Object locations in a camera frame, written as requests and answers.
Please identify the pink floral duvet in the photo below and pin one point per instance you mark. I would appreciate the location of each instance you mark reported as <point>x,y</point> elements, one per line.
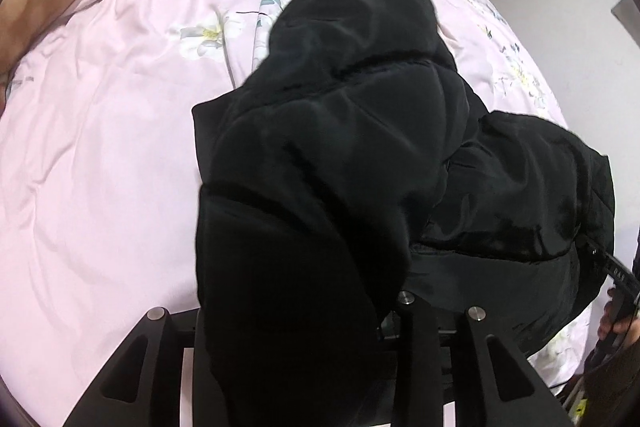
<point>100,132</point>

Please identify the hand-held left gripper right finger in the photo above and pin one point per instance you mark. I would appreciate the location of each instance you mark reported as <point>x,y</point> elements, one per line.
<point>425,357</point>

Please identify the grey square floor plate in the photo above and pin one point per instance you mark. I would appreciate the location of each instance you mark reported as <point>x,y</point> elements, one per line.
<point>627,9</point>

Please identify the person's right hand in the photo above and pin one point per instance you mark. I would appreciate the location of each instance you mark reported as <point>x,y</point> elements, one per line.
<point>626,322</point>

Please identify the black puffer jacket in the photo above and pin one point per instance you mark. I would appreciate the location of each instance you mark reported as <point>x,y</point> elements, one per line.
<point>325,157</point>

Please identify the person's right forearm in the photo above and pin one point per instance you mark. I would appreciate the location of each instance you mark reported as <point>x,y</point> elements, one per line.
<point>612,387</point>

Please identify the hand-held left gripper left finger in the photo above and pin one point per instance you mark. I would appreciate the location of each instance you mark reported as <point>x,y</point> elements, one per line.
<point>150,357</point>

